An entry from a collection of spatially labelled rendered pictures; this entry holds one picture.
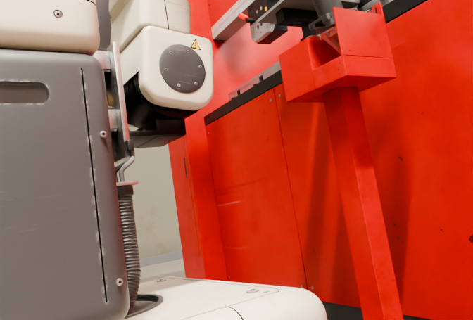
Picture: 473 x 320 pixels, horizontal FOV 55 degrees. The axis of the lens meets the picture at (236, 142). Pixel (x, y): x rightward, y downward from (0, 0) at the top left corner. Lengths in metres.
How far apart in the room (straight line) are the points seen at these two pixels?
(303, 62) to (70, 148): 0.59
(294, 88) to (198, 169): 1.08
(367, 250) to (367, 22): 0.49
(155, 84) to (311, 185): 0.73
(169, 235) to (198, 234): 2.90
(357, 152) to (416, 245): 0.31
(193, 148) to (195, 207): 0.27
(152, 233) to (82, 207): 4.25
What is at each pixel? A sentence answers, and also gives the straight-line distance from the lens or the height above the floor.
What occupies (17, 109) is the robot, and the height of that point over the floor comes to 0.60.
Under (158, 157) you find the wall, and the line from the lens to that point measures 5.00.
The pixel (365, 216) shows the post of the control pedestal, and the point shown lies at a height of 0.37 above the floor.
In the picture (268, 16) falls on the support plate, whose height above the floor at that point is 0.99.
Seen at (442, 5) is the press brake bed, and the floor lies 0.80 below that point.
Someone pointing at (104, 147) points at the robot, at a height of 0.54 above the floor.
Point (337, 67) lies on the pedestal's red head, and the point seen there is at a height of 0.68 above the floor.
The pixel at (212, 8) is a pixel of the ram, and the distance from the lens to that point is 2.32.
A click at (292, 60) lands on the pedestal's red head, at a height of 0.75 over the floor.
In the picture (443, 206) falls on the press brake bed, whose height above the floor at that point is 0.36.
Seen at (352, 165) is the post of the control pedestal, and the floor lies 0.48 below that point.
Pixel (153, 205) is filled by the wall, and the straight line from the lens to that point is 4.91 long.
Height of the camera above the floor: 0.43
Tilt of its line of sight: 8 degrees up
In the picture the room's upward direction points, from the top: 9 degrees counter-clockwise
